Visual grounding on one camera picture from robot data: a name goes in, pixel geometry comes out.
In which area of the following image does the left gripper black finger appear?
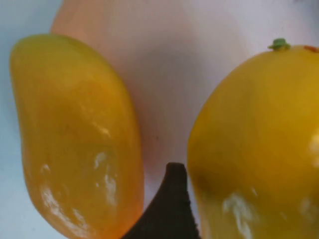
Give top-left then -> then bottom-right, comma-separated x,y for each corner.
122,163 -> 200,239

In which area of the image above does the yellow plastic mango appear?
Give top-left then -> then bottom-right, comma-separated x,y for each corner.
186,37 -> 319,239

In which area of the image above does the orange-tinted plastic mango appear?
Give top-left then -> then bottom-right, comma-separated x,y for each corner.
9,34 -> 145,239

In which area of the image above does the pink plastic plate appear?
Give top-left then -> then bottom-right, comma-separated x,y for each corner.
49,0 -> 319,217

